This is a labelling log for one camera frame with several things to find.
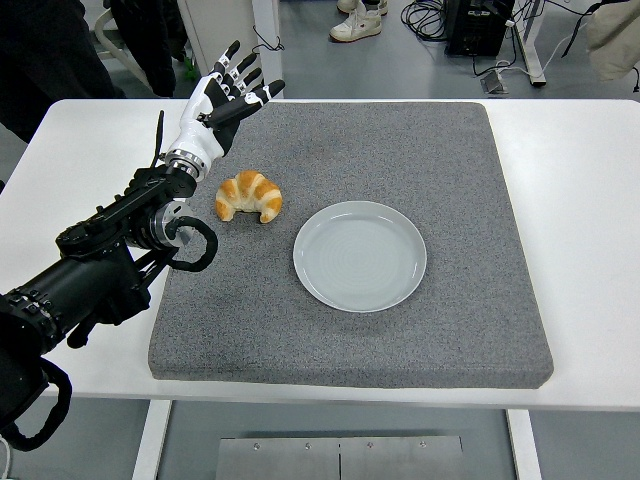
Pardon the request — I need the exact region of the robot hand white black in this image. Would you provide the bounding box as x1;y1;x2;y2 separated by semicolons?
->
168;39;287;162

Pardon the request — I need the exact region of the golden brown croissant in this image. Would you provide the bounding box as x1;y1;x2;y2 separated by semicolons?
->
215;170;284;224

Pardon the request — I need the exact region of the light grey round plate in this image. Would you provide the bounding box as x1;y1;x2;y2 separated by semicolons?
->
292;200;428;314

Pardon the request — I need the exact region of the grey metal plate with screws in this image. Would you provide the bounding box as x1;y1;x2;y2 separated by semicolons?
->
214;435;465;480

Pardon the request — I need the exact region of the white cabinet panel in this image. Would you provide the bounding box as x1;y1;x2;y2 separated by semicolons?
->
177;0;284;100

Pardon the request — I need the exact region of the person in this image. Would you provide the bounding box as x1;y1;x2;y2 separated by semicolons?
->
0;0;177;144

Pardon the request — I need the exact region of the person's foot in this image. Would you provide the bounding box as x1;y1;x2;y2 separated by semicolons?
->
336;0;389;16
328;7;384;43

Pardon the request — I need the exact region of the grey felt mat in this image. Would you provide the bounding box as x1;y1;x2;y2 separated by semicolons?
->
147;101;555;391

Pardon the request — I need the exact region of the black computer box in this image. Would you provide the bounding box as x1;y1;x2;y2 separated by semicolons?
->
443;0;516;56

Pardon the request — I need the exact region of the grey power adapter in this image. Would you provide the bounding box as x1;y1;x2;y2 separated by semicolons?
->
480;71;510;95

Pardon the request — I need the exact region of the white table leg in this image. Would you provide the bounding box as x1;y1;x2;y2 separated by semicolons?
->
130;399;174;480
504;408;544;480

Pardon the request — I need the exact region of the white desk leg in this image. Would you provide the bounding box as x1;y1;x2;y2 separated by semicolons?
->
512;0;547;87

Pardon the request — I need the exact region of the white chair frame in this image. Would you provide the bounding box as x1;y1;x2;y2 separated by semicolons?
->
92;7;151;89

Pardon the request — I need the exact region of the black cable bundle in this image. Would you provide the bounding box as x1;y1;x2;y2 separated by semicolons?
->
402;0;451;42

